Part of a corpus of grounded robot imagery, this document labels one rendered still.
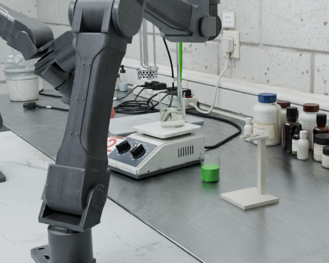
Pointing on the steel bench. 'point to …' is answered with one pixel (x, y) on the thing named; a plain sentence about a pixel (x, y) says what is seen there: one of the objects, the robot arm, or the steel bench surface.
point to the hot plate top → (155, 130)
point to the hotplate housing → (164, 155)
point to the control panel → (127, 157)
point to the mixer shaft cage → (146, 73)
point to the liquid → (180, 60)
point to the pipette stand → (254, 196)
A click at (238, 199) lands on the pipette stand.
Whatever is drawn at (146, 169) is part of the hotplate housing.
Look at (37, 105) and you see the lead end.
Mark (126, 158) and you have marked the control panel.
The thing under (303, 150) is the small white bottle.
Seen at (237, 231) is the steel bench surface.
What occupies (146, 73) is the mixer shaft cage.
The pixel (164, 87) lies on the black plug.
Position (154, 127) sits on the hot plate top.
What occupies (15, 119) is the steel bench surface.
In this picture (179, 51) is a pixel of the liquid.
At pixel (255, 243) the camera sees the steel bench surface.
